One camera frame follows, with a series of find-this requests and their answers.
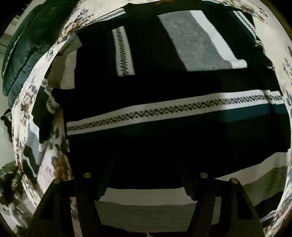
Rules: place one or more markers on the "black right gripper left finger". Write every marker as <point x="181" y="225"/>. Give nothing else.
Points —
<point x="53" y="216"/>

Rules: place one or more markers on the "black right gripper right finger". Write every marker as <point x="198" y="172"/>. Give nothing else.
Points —
<point x="223" y="208"/>

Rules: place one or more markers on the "black patterned knit sweater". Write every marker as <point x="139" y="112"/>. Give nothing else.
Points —
<point x="159" y="91"/>

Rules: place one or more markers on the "white floral fleece blanket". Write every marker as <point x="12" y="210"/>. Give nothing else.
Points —
<point x="27" y="102"/>

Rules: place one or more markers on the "dark teal quilted duvet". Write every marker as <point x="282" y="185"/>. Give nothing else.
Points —
<point x="33" y="38"/>

